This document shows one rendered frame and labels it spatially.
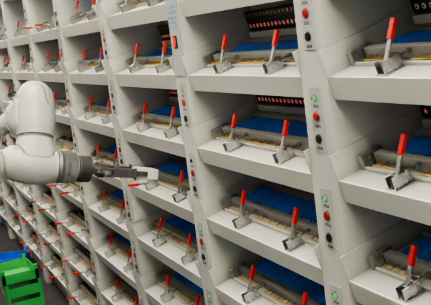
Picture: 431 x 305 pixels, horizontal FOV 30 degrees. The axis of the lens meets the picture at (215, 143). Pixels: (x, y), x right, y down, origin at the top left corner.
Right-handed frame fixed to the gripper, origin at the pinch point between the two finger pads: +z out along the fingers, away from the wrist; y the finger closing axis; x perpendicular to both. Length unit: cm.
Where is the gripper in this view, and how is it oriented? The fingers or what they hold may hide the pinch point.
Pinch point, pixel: (145, 173)
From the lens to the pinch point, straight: 235.0
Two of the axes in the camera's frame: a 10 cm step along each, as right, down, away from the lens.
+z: 9.1, 0.8, 4.0
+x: 1.1, -9.9, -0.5
